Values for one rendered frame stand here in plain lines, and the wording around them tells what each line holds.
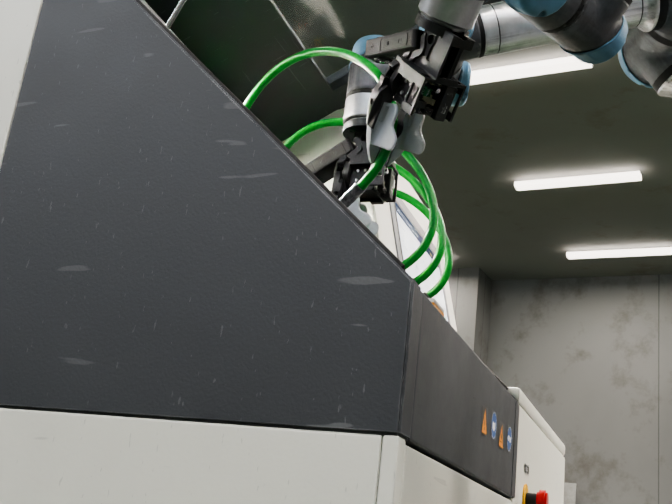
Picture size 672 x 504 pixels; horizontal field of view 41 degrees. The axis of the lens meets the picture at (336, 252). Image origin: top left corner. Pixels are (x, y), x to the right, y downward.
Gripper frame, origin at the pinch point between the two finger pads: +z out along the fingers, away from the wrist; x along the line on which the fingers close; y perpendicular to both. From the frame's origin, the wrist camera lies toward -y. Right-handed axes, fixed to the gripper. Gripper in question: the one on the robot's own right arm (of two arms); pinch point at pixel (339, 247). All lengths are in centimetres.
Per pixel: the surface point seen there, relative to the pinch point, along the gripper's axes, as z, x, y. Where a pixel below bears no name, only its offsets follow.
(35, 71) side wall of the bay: -13.0, -35.0, -33.2
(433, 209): -8.9, 7.4, 12.2
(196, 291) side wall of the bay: 17.9, -35.0, -2.5
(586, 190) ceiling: -328, 741, -38
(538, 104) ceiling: -327, 556, -60
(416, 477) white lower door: 36, -28, 23
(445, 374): 22.7, -18.7, 22.8
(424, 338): 21.1, -29.1, 22.8
